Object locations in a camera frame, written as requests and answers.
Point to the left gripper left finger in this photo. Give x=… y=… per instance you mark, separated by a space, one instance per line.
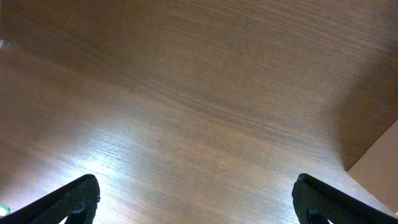
x=75 y=202

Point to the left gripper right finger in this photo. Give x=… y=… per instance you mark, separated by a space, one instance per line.
x=317 y=202

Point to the brown cardboard box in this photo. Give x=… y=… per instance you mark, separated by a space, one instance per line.
x=376 y=170

